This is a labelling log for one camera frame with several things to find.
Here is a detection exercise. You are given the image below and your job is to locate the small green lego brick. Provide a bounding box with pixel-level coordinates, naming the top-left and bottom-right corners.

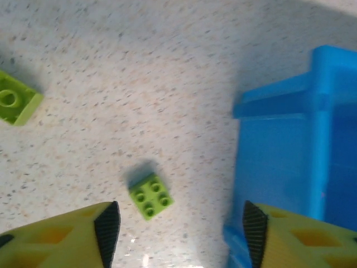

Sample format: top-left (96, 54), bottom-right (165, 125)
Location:
top-left (127, 174), bottom-right (175, 222)

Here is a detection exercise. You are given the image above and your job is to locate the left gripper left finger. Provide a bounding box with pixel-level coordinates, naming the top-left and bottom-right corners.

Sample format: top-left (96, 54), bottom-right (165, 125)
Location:
top-left (0, 200), bottom-right (121, 268)

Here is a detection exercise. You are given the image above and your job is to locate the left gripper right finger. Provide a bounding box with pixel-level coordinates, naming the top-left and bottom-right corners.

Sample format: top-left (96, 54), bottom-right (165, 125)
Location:
top-left (242, 200), bottom-right (357, 268)

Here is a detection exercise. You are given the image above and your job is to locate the long green lego brick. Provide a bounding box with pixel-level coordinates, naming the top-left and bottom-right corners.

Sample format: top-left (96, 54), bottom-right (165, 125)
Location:
top-left (0, 69), bottom-right (45, 127)

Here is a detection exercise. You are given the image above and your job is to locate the blue three-compartment plastic bin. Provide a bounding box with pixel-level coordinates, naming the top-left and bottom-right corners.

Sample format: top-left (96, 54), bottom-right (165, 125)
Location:
top-left (223, 45), bottom-right (357, 268)

